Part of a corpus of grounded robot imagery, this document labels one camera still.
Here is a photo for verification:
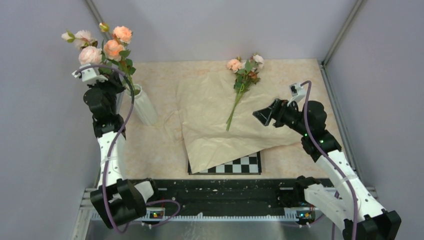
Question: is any orange rose flower stem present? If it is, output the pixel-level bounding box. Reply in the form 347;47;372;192
99;22;141;96

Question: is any orange kraft wrapping paper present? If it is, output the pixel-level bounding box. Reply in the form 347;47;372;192
176;70;301;173

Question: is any pink rose flower stem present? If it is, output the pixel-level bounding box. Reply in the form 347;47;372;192
225;53;265;132

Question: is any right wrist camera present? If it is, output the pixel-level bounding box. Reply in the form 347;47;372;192
287;83;307;106

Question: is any white rose flower stem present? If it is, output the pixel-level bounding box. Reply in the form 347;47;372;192
61;30;111;78

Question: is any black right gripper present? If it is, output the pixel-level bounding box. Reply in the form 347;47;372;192
253;98;310;136

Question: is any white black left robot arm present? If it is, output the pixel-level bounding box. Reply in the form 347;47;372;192
83;77;161;233

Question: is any black white checkerboard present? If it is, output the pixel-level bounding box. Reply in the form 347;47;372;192
187;151;262;176

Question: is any aluminium front rail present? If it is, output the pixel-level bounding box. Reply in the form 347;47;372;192
79;187;382;222

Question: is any aluminium frame rail right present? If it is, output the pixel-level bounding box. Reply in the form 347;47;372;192
317;0;367;186

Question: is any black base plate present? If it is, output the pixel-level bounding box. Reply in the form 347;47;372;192
148;178;316;217

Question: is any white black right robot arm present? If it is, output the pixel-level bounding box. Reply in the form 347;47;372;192
253;98;402;240

